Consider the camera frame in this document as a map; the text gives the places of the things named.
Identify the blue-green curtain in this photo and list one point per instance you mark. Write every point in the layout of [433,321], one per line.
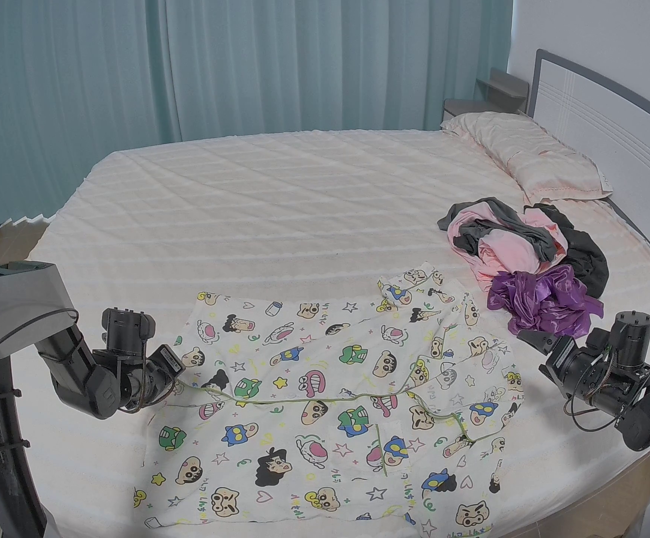
[246,48]

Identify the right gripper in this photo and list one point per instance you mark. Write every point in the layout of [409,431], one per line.
[577,373]

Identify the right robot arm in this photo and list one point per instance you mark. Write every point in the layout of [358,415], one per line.
[644,418]

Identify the bed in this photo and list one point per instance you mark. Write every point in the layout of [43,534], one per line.
[302,205]

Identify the pile of clothes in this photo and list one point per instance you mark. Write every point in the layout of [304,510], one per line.
[504,250]

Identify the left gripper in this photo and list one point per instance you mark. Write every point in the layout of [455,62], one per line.
[157,379]

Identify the white printed pyjama top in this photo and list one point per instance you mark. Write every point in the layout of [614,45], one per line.
[314,401]

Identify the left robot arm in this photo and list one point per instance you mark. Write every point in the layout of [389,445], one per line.
[73,367]

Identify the grey bedside table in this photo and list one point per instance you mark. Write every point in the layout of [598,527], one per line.
[498,84]

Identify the pale pink pillow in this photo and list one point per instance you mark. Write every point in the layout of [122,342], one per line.
[538,157]

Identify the purple garment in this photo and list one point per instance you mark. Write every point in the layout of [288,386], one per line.
[538,300]

